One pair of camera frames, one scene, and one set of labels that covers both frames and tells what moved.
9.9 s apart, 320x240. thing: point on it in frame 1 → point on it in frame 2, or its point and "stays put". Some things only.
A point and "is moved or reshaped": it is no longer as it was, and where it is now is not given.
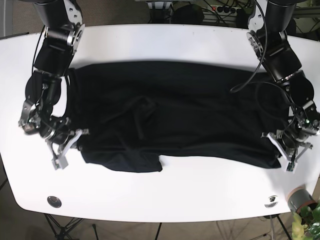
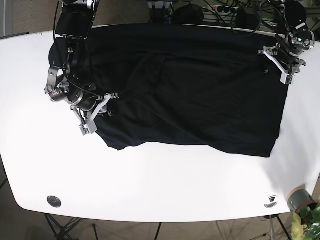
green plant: (306, 226) stays put
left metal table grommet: (54, 201) stays put
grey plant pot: (299, 198) stays put
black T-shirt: (127, 115) is moved or reshaped
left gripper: (60, 133) → (59, 88)
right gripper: (287, 143) → (285, 54)
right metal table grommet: (273, 200) stays put
